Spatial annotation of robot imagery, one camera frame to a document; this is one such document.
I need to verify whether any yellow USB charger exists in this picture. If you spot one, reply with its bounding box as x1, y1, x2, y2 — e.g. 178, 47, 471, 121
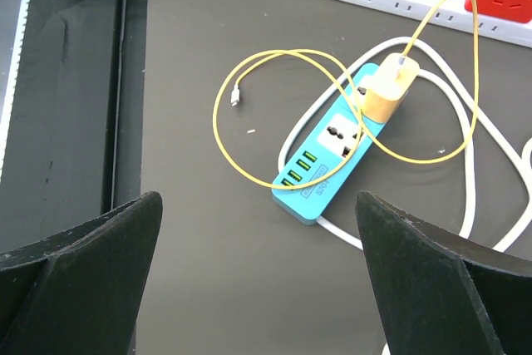
358, 52, 421, 123

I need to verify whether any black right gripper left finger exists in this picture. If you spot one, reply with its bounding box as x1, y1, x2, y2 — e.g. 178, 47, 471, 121
1, 191, 162, 354

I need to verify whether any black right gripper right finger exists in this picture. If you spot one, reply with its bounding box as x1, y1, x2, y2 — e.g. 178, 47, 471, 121
355, 191, 531, 354

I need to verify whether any white teal strip cable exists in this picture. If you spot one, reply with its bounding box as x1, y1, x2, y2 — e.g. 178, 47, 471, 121
277, 36, 532, 355

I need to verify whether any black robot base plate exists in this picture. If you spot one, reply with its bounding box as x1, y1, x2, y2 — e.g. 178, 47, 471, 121
1, 0, 148, 252

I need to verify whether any yellow USB cable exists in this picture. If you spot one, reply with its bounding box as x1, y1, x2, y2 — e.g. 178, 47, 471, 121
212, 0, 480, 190

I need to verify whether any teal power strip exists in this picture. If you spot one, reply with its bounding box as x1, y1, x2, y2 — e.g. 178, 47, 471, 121
271, 62, 400, 226

